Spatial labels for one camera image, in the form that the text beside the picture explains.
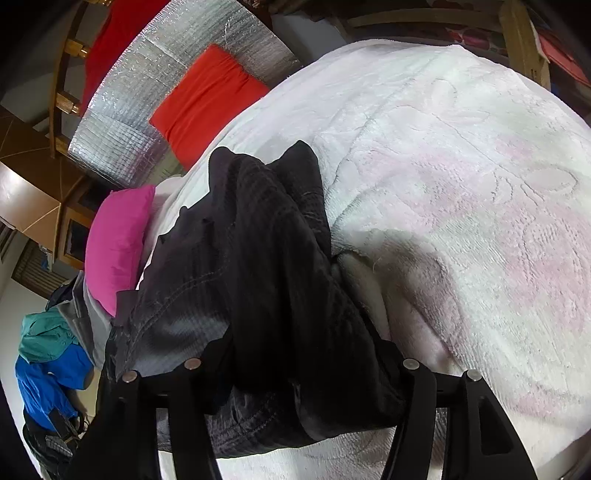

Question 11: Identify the black quilted jacket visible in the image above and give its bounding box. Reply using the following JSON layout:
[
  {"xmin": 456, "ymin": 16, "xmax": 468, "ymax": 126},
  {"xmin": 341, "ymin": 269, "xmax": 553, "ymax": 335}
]
[{"xmin": 108, "ymin": 142, "xmax": 402, "ymax": 458}]

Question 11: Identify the blue teal jacket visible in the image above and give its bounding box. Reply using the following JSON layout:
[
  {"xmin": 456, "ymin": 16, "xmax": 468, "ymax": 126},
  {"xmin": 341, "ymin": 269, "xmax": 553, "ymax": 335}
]
[{"xmin": 15, "ymin": 307, "xmax": 94, "ymax": 432}]

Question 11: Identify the grey garment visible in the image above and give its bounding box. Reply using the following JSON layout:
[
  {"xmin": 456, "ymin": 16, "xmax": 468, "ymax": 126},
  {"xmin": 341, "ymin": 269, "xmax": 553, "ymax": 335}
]
[{"xmin": 57, "ymin": 271, "xmax": 112, "ymax": 370}]

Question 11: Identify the magenta pillow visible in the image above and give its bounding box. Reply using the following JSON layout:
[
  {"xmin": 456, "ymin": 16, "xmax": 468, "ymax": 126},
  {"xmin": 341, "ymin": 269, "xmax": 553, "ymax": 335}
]
[{"xmin": 84, "ymin": 185, "xmax": 155, "ymax": 316}]

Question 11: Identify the white pink floral blanket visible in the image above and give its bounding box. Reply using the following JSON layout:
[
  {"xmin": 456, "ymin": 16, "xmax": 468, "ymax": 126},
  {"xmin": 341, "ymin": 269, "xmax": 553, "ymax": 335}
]
[{"xmin": 138, "ymin": 38, "xmax": 591, "ymax": 480}]

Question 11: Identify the brown wooden cabinet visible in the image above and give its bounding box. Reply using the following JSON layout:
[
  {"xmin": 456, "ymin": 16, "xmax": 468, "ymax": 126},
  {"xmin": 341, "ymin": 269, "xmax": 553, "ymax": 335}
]
[{"xmin": 1, "ymin": 109, "xmax": 96, "ymax": 270}]

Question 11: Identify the silver foil insulation mat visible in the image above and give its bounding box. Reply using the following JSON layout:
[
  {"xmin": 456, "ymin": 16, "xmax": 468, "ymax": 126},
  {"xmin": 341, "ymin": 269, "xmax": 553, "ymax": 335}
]
[{"xmin": 68, "ymin": 1, "xmax": 301, "ymax": 188}]

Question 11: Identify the red cushion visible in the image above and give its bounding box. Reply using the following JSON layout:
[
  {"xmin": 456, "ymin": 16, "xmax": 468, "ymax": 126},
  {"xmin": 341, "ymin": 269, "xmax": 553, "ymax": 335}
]
[{"xmin": 149, "ymin": 44, "xmax": 270, "ymax": 171}]

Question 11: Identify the wooden side shelf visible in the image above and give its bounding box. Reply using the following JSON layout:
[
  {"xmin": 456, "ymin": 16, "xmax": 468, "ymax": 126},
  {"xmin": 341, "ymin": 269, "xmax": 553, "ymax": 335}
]
[{"xmin": 322, "ymin": 0, "xmax": 591, "ymax": 93}]

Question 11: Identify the red cloth on headboard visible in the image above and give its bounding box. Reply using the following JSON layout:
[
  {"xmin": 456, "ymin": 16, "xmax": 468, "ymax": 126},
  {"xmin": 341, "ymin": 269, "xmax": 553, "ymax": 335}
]
[{"xmin": 80, "ymin": 0, "xmax": 169, "ymax": 115}]

